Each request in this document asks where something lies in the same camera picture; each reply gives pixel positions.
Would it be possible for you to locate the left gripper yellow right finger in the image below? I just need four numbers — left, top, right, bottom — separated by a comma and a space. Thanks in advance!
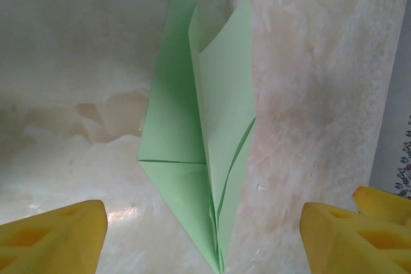
301, 201, 411, 274

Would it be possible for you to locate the green paper sheet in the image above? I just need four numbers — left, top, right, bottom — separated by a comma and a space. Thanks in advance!
136, 0, 258, 273

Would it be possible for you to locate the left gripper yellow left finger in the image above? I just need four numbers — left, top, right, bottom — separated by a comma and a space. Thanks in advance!
0, 199, 109, 274

